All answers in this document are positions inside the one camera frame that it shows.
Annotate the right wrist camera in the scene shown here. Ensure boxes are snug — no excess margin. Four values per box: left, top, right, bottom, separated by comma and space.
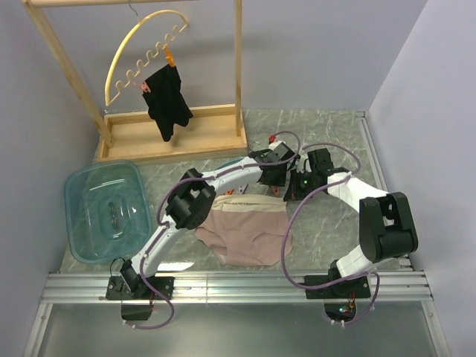
297, 150, 312, 173

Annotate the pink clip on yellow hanger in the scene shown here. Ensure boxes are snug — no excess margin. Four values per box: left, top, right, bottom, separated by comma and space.
135, 81, 152, 93

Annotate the pink and cream underwear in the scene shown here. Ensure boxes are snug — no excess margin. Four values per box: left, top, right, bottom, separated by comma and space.
195, 194, 292, 266

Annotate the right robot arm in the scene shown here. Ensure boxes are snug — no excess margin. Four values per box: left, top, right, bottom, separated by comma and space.
281, 149, 419, 298

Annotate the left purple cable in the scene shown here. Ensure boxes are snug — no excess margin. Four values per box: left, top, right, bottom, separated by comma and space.
124, 130, 301, 330

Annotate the blue wavy hanger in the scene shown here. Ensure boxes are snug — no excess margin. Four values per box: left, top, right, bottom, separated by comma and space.
215, 141, 260, 170

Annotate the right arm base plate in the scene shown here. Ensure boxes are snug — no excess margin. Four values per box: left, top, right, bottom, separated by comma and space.
306, 277, 371, 300

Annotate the orange clip on yellow hanger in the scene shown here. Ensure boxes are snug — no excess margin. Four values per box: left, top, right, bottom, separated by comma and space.
163, 45, 176, 68

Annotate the purple cable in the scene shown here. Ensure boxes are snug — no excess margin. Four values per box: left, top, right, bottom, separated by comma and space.
281, 143, 380, 327
124, 130, 301, 330

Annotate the clear blue plastic basin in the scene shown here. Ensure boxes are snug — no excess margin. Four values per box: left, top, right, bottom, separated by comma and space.
64, 160, 152, 264

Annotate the wooden hanging rack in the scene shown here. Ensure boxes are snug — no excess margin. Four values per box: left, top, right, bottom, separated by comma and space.
22, 1, 248, 164

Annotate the aluminium rail frame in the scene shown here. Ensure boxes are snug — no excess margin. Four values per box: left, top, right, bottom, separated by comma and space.
22, 110, 453, 357

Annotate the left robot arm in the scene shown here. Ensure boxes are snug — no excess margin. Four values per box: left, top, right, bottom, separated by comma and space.
120, 141, 298, 299

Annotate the yellow wavy hanger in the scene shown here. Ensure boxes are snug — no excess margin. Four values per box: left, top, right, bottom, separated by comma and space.
104, 9, 189, 107

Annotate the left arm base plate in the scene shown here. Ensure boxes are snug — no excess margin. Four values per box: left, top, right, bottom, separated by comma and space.
105, 275, 175, 300

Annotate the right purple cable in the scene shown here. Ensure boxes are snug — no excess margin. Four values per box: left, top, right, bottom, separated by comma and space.
281, 143, 380, 327

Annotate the black underwear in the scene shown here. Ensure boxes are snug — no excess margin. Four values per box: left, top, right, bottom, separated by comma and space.
142, 65, 193, 142

